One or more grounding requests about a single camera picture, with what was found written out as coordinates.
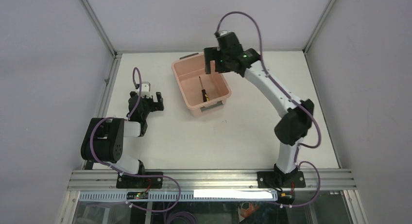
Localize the black yellow screwdriver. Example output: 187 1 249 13
199 76 209 102

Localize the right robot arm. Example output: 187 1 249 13
204 31 314 183

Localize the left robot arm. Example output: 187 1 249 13
81 91 164 176

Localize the pink plastic bin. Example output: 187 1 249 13
172 52 231 117

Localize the orange object under table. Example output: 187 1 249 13
239 202 259 218

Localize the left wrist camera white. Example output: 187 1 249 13
141 82 152 99

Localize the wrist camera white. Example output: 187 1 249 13
141 82 152 99
214 30 230 38

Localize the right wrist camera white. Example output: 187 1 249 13
214 30 230 38

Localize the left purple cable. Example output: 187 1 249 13
89 67 182 213

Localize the purple cable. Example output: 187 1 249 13
89 67 182 213
214 11 322 208

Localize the left aluminium frame post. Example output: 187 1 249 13
79 0 117 58

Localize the aluminium frame post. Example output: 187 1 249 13
303 0 337 55
79 0 117 58

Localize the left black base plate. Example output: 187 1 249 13
116 171 163 190

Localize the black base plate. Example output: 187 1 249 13
116 171 163 190
257 171 306 189

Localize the white slotted cable duct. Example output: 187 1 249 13
79 189 286 203

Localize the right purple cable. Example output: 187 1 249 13
214 11 322 208

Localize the right aluminium frame post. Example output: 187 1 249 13
303 0 337 55

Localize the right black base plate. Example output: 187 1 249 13
257 171 306 189

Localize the aluminium mounting rail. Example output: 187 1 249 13
67 169 357 191

